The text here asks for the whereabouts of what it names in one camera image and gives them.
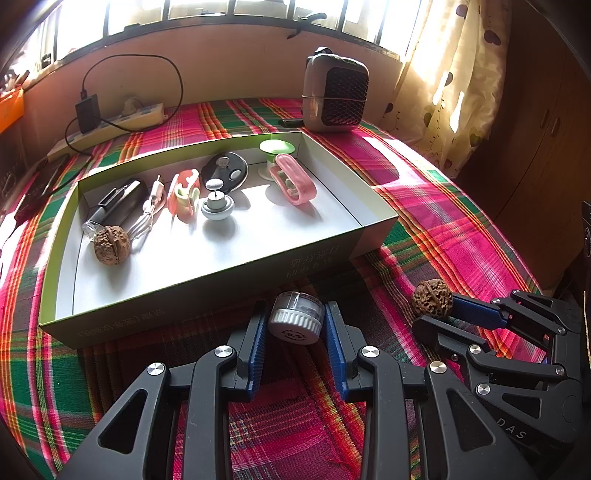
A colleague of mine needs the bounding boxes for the brown walnut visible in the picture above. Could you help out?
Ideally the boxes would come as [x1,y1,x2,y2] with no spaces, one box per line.
[411,279,454,319]
[93,226,131,266]

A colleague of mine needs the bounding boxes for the small clear silver jar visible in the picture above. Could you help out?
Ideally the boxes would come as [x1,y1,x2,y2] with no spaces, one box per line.
[267,291,325,345]

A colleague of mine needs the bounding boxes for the white usb cable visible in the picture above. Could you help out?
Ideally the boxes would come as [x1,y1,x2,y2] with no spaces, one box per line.
[125,174,167,245]

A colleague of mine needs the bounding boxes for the black bike light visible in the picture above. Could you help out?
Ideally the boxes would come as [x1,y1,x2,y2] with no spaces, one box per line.
[82,179,148,238]

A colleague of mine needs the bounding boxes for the white grey knob stand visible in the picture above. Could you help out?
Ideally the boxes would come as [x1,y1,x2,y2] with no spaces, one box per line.
[200,178,235,221]

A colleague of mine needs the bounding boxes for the black oval remote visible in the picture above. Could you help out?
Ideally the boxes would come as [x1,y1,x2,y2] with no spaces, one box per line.
[200,151,249,194]

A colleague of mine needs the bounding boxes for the green top white stand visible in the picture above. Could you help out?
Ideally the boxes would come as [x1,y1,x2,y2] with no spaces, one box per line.
[259,139,296,181]

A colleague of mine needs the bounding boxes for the plaid bedspread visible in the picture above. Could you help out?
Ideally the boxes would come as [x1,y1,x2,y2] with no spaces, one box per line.
[1,99,538,479]

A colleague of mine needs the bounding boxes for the green white cardboard box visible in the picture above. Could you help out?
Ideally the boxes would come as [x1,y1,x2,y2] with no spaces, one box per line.
[39,131,398,349]

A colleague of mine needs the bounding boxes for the yellow spotted curtain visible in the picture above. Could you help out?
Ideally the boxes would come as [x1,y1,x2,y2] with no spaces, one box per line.
[380,0,511,178]

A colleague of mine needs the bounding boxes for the small white black heater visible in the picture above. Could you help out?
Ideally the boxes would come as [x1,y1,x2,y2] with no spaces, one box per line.
[279,46,370,132]

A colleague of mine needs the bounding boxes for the black smartphone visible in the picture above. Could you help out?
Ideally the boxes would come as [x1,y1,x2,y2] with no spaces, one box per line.
[15,154,70,226]

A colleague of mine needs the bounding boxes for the white power strip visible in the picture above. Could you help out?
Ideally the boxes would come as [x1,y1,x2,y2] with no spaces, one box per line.
[47,103,166,161]

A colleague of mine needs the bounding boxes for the black charger adapter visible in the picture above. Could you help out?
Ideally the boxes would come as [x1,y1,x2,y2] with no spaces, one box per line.
[75,90,101,134]

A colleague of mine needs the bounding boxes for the orange box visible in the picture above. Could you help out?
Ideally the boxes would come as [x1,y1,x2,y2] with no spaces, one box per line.
[0,87,24,133]

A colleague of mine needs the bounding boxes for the window frame bars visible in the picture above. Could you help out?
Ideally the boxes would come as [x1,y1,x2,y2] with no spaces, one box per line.
[1,1,428,72]

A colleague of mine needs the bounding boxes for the black charging cable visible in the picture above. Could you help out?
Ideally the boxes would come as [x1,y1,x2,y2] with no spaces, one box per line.
[64,53,185,158]

